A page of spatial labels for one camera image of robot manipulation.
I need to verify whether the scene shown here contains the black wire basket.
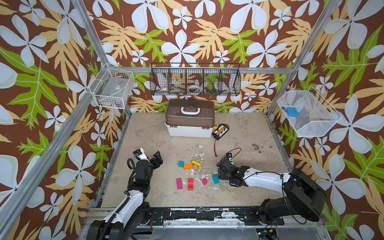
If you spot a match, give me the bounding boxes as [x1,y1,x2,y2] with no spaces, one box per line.
[149,63,242,96]

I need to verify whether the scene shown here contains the white box with brown lid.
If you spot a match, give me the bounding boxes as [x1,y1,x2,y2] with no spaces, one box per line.
[166,99,215,138]

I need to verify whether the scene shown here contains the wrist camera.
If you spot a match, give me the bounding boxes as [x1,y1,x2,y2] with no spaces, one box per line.
[133,148,149,162]
[223,152,233,163]

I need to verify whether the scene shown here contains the yellow block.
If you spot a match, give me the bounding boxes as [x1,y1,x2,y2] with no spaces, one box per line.
[192,161,201,168]

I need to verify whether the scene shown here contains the teal rectangular block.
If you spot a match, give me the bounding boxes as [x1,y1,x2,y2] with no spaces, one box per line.
[212,174,220,185]

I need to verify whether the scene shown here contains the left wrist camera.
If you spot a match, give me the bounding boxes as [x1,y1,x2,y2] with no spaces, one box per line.
[133,148,149,162]

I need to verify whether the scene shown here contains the black battery pack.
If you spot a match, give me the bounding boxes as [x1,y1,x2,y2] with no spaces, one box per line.
[212,124,230,140]

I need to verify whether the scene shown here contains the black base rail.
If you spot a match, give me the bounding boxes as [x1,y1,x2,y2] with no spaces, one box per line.
[150,206,285,226]

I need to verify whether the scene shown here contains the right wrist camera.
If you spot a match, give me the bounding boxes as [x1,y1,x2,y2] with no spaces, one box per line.
[223,152,233,163]

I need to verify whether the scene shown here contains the orange block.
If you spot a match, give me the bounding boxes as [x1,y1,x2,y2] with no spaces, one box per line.
[183,164,194,170]

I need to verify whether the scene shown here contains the magenta rectangular block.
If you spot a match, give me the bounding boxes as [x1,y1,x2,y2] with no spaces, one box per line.
[176,178,183,190]

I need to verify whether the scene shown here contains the blue device in basket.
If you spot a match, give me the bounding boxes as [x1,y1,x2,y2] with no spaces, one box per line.
[285,107,299,118]

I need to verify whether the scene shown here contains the white wire basket right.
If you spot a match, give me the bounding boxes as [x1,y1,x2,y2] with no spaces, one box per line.
[277,87,342,138]

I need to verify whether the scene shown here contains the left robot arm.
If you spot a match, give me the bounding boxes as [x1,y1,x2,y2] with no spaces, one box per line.
[86,148,163,240]

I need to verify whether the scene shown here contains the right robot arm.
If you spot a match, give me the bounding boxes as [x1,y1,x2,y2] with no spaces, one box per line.
[216,152,327,225]

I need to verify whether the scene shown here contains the white wire basket left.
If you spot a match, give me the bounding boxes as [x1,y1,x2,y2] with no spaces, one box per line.
[89,64,136,110]

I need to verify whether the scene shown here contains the red arch block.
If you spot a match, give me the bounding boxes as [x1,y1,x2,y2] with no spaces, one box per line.
[188,178,194,191]

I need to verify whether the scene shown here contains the white wire basket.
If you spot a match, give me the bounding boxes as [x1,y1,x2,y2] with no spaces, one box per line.
[277,87,342,138]
[89,64,136,110]

